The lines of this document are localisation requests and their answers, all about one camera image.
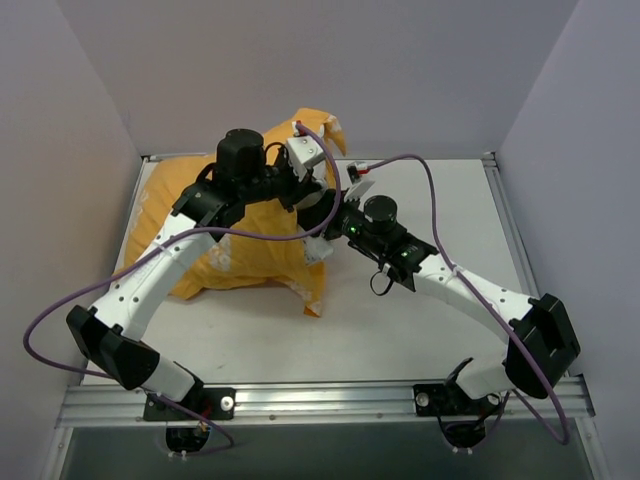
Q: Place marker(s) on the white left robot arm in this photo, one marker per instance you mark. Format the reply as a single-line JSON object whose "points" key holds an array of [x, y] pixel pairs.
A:
{"points": [[110, 332]]}

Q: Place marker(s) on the aluminium rail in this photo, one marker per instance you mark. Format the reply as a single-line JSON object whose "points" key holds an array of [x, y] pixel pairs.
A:
{"points": [[105, 405], [410, 155], [510, 228]]}

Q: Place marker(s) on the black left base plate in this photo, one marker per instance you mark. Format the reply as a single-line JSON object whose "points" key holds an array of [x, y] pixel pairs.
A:
{"points": [[213, 403]]}

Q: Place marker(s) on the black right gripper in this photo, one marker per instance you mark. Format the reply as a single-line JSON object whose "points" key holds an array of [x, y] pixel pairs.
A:
{"points": [[340, 224]]}

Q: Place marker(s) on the yellow pillowcase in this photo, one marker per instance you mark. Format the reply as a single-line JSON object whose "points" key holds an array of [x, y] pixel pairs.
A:
{"points": [[237, 261]]}

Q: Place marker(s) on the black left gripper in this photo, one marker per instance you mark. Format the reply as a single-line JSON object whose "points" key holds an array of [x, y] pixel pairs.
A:
{"points": [[288, 185]]}

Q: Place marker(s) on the aluminium back rail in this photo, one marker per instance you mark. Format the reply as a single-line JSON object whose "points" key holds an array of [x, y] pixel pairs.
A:
{"points": [[410, 155]]}

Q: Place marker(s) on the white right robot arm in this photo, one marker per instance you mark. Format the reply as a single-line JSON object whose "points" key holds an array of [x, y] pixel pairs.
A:
{"points": [[540, 342]]}

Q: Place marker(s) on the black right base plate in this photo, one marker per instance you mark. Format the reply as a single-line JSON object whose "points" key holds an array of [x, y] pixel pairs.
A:
{"points": [[445, 398]]}

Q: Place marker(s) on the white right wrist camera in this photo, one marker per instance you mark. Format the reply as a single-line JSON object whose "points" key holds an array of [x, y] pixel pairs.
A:
{"points": [[360, 182]]}

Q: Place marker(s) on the white pillow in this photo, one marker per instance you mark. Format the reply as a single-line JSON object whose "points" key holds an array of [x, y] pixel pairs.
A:
{"points": [[317, 249]]}

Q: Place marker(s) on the aluminium right side rail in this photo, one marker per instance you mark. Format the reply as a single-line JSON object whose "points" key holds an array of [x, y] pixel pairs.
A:
{"points": [[510, 228]]}

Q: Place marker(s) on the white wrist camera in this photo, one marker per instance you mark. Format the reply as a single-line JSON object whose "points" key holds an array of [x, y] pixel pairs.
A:
{"points": [[304, 154], [360, 182]]}

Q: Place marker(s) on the aluminium front rail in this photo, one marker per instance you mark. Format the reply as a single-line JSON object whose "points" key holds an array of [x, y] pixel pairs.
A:
{"points": [[105, 405]]}

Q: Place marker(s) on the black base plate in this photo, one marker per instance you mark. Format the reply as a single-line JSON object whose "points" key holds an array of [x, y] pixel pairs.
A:
{"points": [[445, 398], [213, 403]]}

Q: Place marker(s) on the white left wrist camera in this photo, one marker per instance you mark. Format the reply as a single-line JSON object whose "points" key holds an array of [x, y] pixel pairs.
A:
{"points": [[304, 154]]}

